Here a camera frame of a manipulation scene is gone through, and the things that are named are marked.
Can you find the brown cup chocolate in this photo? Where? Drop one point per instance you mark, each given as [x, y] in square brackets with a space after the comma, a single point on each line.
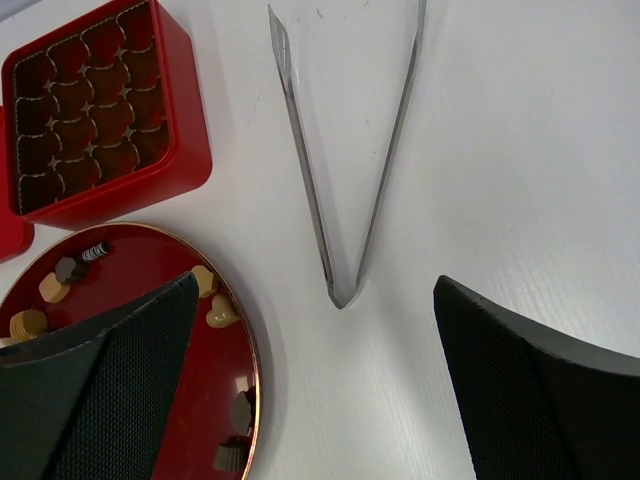
[231, 456]

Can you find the tan heart chocolate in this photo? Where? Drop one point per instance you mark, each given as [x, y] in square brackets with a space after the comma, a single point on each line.
[222, 313]

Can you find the red square chocolate box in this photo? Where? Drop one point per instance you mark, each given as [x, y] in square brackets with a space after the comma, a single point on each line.
[103, 116]

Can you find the tan flower chocolate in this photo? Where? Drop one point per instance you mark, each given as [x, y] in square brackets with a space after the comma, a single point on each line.
[206, 280]

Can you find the striped black white chocolate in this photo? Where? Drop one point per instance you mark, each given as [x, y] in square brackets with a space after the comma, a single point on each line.
[95, 252]

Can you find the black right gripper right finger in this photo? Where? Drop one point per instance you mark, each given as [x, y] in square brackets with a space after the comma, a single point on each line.
[536, 403]

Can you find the round red lacquer plate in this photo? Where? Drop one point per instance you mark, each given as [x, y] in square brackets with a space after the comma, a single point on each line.
[219, 363]

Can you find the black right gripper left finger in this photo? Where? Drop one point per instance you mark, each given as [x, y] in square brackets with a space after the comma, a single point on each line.
[92, 400]

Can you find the tan barrel chocolate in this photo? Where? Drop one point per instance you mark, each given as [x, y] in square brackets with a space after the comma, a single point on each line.
[28, 324]

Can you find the steel tongs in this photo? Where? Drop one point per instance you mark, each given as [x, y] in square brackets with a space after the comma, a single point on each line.
[347, 71]

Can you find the red square box lid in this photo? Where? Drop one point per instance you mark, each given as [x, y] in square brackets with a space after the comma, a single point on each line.
[16, 235]

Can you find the dark flower chocolate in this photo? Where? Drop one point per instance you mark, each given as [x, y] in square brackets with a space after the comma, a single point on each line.
[70, 270]

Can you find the tan square chocolate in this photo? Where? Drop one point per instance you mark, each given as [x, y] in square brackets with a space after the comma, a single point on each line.
[51, 290]

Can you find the brown leaf chocolate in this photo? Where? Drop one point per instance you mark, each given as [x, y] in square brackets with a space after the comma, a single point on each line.
[242, 412]

